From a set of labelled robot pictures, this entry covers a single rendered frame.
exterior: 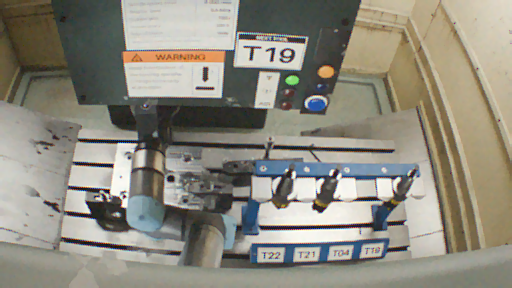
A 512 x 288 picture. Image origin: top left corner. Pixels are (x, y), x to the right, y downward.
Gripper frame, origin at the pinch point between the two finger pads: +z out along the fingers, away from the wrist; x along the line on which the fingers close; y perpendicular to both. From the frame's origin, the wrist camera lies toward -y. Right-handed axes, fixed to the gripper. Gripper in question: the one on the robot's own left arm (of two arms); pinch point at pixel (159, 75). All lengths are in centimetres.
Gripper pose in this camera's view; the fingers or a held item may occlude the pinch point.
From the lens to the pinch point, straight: 99.6
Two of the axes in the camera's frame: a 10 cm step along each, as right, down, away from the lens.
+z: -0.2, -8.5, 5.2
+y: -1.0, 5.2, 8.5
